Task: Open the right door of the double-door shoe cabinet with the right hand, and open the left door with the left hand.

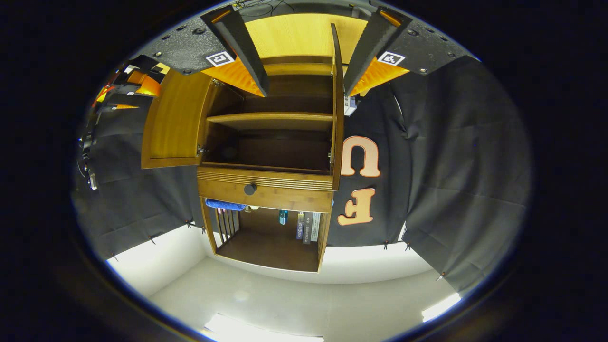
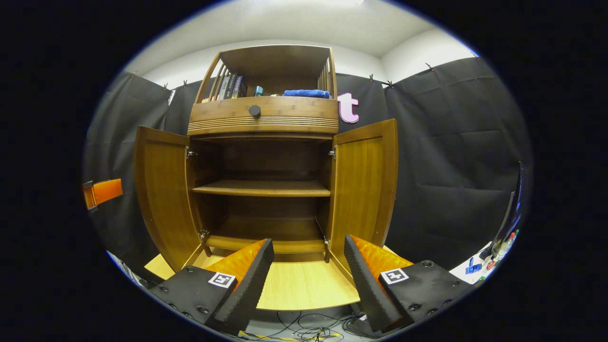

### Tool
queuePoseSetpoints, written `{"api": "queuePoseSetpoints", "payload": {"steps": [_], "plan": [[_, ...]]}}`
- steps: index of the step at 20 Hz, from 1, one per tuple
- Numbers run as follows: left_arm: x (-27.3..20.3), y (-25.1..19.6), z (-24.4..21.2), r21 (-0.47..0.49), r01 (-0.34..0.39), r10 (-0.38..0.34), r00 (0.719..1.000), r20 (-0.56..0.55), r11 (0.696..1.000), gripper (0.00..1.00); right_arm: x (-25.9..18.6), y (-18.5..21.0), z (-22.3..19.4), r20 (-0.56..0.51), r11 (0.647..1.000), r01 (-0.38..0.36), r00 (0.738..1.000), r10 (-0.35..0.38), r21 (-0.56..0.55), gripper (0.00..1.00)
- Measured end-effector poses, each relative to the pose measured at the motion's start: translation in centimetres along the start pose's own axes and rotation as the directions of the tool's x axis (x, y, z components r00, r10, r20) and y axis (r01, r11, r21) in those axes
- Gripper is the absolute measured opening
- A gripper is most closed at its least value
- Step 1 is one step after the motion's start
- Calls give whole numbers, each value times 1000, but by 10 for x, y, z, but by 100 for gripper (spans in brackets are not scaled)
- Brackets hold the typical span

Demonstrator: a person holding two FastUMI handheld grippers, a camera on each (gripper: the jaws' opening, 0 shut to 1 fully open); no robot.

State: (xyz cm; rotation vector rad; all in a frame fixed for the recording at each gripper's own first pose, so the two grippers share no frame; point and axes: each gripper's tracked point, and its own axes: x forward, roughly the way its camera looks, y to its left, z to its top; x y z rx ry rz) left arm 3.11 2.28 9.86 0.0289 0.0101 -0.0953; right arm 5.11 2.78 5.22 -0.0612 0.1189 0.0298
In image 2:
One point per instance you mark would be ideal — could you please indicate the blue towel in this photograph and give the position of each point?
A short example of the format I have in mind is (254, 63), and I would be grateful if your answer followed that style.
(306, 93)

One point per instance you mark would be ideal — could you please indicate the wooden cabinet door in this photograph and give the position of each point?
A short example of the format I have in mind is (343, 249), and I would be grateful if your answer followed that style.
(164, 199)
(363, 190)

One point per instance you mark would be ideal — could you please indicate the clear spray bottle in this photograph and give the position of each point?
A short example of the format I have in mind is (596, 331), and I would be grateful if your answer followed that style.
(506, 244)

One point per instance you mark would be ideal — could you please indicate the wooden drawer with black knob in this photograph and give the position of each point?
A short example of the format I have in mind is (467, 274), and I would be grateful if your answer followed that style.
(294, 111)

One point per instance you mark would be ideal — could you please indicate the black box device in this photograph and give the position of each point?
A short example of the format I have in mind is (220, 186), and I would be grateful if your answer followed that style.
(362, 327)

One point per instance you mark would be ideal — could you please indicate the dark book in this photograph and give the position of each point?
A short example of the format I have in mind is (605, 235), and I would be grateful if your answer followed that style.
(231, 88)

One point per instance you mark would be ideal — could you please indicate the black backdrop cloth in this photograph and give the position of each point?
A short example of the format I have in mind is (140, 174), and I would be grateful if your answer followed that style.
(451, 166)

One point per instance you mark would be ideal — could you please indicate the blue plastic tool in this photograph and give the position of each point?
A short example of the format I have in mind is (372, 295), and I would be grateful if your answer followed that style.
(473, 267)

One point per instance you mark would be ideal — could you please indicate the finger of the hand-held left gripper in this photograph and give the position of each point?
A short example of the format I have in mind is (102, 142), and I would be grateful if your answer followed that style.
(107, 190)

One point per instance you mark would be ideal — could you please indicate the grey book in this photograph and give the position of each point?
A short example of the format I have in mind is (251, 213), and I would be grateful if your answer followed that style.
(223, 89)

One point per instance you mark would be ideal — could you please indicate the purple book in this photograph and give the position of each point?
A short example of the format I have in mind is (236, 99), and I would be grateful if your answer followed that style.
(239, 87)

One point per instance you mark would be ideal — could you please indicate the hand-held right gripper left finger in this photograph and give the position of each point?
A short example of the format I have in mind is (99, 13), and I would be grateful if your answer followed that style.
(249, 289)

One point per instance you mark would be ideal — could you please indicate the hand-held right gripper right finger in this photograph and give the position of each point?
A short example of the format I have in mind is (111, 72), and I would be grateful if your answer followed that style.
(368, 289)

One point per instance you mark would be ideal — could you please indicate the person's striped shirt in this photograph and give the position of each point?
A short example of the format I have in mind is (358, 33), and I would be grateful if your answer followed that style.
(126, 270)

